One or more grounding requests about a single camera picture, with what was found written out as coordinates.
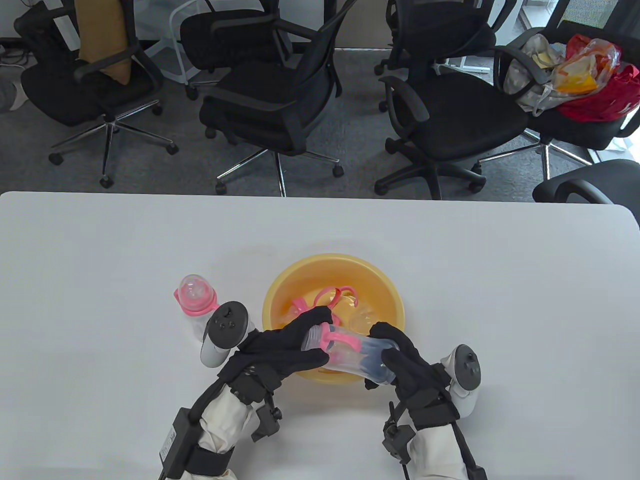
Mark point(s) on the clear plastic baby bottle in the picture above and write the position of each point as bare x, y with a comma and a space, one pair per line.
350, 355
367, 315
192, 295

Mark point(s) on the person's right hand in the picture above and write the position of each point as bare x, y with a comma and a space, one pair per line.
415, 380

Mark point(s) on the white metal table leg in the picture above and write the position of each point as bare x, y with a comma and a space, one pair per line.
465, 62

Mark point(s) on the grey right hand controller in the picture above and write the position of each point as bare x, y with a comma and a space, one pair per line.
467, 370

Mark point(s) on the black office chair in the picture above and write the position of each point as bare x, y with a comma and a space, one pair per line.
260, 115
600, 180
440, 30
465, 120
220, 40

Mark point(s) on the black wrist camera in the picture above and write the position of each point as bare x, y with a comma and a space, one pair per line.
267, 420
397, 435

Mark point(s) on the person's right forearm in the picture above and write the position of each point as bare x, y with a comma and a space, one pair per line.
440, 450

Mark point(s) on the red bag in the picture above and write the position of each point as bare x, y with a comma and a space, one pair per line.
610, 105

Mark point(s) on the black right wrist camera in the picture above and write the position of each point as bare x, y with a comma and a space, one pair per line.
397, 435

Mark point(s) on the yellow plastic basin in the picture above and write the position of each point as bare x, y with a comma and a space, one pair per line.
280, 300

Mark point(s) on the orange plastic bag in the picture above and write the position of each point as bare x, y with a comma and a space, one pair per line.
582, 70

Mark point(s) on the black chair with bags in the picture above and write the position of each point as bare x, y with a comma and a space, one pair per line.
575, 132

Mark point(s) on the person's left hand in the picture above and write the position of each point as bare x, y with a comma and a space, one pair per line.
270, 350

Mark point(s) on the grey left hand controller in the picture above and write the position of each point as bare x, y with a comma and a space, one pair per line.
225, 325

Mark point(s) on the brown cushion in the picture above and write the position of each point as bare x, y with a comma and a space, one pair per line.
102, 40

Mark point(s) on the black chair with cushion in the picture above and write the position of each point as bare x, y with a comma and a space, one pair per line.
65, 95

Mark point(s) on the pink bottle collar with nipple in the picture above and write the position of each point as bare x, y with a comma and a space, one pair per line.
300, 305

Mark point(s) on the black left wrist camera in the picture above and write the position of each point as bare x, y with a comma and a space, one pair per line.
267, 420

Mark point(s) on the grey hand controller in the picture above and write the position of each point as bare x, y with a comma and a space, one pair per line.
225, 325
467, 370

